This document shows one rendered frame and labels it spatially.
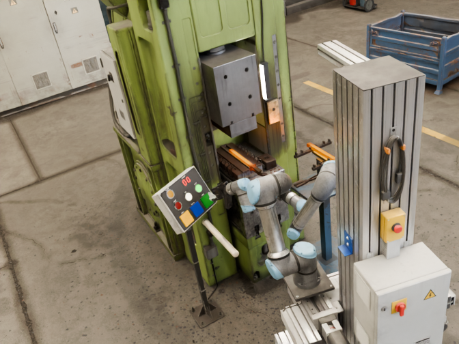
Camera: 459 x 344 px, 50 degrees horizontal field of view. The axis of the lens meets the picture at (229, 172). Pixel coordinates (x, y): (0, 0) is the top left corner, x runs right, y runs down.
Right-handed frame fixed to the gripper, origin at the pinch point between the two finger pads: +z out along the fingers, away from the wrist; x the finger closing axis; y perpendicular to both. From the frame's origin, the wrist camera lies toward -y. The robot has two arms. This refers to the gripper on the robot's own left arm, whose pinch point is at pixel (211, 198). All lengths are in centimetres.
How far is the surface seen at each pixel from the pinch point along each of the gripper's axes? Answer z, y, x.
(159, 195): 5.4, 21.3, 26.8
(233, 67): -33, 61, -43
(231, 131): -9.9, 27.1, -36.1
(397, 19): 72, -7, -506
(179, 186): 5.2, 18.0, 11.6
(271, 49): -35, 57, -83
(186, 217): 4.5, 0.6, 19.9
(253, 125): -15, 22, -51
